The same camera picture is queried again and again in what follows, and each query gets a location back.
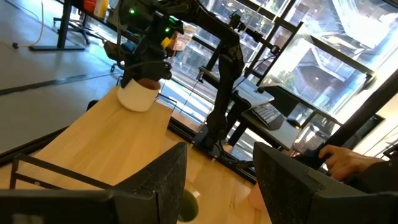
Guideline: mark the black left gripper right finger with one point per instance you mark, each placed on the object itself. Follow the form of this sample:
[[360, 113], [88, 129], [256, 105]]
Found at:
[[283, 186]]

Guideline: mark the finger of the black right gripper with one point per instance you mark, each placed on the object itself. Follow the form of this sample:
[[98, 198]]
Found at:
[[127, 79], [164, 74]]

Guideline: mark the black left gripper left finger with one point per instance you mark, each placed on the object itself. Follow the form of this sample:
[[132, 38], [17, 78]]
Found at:
[[169, 183]]

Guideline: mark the white mug brown inside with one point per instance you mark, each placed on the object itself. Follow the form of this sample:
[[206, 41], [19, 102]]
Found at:
[[136, 98]]

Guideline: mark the person's forearm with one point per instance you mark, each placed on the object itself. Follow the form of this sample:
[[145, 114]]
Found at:
[[377, 177]]

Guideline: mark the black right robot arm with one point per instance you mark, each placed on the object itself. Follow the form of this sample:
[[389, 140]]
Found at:
[[227, 71]]

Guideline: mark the green round object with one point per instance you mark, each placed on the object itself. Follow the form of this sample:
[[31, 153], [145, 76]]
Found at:
[[188, 207]]

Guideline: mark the grey office desk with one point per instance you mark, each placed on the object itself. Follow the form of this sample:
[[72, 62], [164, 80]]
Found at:
[[273, 130]]

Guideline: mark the person's hand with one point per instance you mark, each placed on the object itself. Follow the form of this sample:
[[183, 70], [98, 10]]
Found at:
[[342, 163]]

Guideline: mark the black computer mouse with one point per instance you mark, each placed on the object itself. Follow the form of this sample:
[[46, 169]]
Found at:
[[293, 122]]

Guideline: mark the yellow container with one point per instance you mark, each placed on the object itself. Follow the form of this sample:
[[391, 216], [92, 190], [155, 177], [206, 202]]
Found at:
[[101, 7]]

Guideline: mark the black computer keyboard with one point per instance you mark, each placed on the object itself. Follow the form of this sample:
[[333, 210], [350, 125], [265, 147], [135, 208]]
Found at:
[[268, 115]]

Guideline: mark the red container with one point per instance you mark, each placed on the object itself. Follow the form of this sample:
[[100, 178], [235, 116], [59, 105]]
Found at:
[[89, 5]]

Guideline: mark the black desk T-foot leg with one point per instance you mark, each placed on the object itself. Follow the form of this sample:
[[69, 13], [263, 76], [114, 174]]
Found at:
[[63, 25]]

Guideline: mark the wooden shelf black metal frame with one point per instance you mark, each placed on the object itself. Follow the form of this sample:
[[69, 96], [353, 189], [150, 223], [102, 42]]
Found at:
[[102, 140]]

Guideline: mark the black metal frame post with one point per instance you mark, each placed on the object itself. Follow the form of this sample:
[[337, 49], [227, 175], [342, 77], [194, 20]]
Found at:
[[363, 112]]

